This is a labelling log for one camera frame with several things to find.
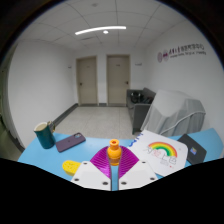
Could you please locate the wall sign lettering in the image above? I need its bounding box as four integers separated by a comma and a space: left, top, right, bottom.
156, 43, 207, 64

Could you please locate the dark green mug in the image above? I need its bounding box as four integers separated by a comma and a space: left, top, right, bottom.
33, 120, 57, 150

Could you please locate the grey sofa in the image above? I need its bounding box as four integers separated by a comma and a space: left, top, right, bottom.
126, 87, 157, 135

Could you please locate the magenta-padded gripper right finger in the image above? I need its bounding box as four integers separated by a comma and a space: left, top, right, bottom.
117, 145, 159, 191

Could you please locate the grey cloth-covered equipment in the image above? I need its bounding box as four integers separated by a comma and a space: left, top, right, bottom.
139, 88, 207, 137

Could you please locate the purple smartphone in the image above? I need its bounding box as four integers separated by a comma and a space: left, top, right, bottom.
55, 132, 87, 154

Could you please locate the white rainbow-print mouse pad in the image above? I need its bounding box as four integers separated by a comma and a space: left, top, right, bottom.
128, 129, 189, 178

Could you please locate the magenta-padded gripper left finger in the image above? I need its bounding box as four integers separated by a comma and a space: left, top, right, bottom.
70, 145, 113, 192

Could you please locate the beige door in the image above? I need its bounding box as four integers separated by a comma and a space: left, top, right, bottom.
75, 55, 99, 106
105, 54, 132, 107

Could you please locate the yellow power strip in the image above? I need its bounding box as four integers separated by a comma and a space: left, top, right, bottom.
61, 159, 82, 177

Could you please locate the black bag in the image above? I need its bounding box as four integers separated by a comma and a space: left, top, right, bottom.
130, 91, 144, 104

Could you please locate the long ceiling light strip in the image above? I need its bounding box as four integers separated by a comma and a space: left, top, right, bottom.
74, 25, 128, 36

